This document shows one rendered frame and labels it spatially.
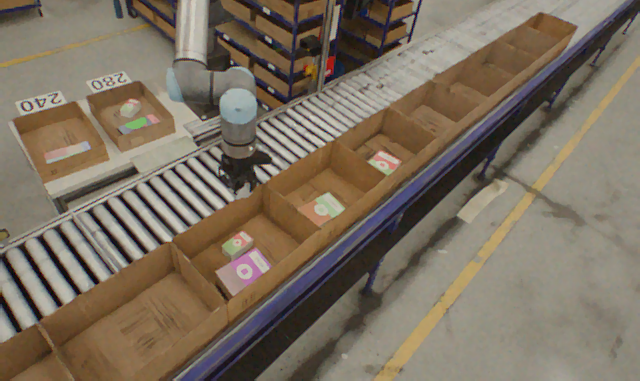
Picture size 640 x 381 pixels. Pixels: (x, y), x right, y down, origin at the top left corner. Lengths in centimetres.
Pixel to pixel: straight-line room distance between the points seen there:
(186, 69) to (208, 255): 69
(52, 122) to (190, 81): 135
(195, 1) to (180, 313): 94
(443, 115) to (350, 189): 81
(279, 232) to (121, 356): 64
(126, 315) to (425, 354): 158
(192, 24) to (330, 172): 91
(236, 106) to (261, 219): 69
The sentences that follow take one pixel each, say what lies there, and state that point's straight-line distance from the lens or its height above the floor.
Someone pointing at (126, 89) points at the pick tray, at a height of 82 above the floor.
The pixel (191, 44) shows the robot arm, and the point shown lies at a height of 160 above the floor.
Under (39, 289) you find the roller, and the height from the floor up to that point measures 75.
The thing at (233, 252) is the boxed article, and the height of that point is 93.
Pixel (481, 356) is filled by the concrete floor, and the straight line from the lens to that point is 261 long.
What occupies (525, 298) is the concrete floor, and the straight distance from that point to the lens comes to 294.
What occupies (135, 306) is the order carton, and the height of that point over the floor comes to 88.
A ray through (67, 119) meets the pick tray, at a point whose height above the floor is 76.
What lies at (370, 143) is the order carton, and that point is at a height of 89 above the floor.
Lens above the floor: 218
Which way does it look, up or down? 44 degrees down
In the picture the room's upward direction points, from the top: 10 degrees clockwise
